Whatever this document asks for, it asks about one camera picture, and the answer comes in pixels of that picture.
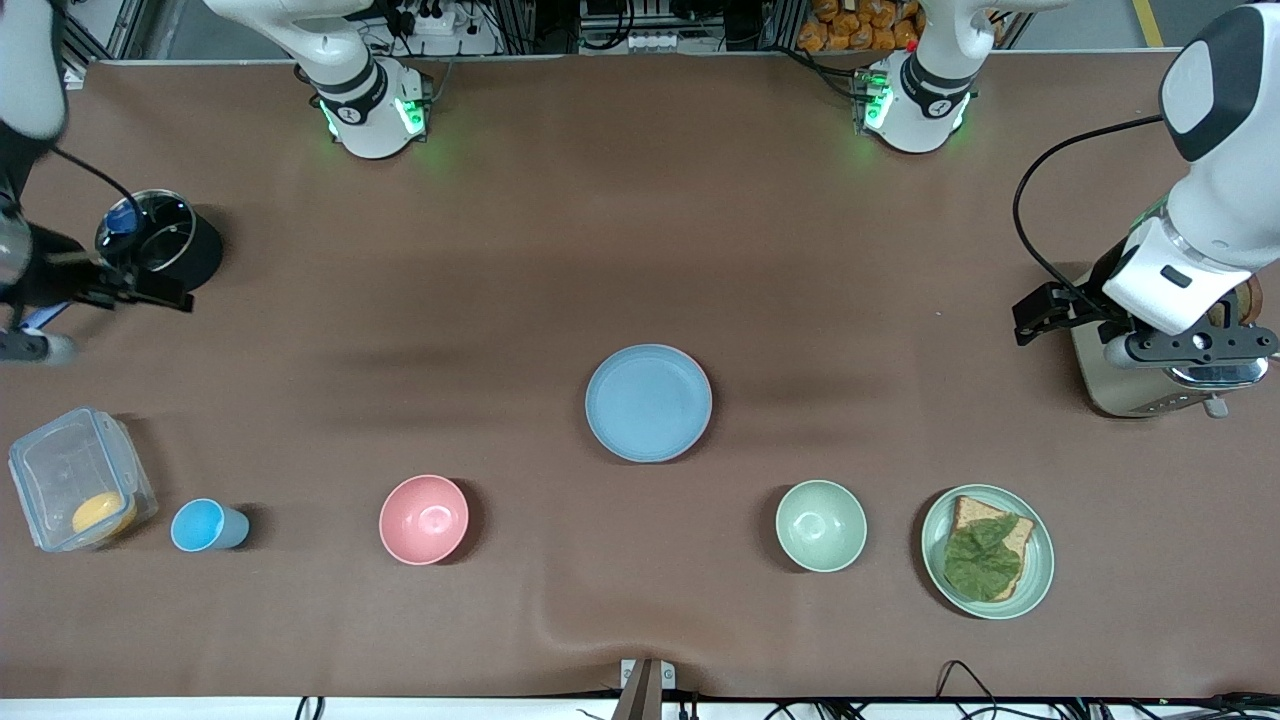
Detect silver toaster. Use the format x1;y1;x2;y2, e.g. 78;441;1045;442
1070;265;1269;419

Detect brown toast slice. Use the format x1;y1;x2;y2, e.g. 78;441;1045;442
1205;278;1263;326

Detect blue plate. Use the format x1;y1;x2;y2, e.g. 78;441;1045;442
585;344;713;464

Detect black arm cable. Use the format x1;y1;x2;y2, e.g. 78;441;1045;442
45;145;149;271
1012;113;1169;301

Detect blue cup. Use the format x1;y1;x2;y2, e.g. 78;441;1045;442
170;498;251;553

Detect clear plastic lidded container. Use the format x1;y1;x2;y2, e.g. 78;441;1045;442
8;406;159;553

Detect green plate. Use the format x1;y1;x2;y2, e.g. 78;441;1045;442
921;484;1056;621

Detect black loose cable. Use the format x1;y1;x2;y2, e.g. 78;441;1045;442
935;660;1003;720

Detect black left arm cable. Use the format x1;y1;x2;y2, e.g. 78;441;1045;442
1012;113;1169;301

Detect white power strip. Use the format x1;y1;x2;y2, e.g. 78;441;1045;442
580;30;681;53
385;5;501;56

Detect pink bowl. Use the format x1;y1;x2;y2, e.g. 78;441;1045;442
379;474;470;567

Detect green bowl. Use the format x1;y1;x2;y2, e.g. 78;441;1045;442
775;480;868;574

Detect steel saucepan with blue handle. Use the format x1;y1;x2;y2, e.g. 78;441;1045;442
20;188;226;331

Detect orange snack packets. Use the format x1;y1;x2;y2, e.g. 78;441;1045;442
797;0;921;53

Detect green lettuce leaf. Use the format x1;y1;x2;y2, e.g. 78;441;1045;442
943;515;1023;604

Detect bread slice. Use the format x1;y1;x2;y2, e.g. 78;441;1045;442
945;495;1036;601

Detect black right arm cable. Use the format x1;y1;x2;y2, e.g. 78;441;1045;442
45;145;149;271

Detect metal camera bracket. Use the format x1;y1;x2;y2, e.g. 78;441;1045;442
612;658;676;720

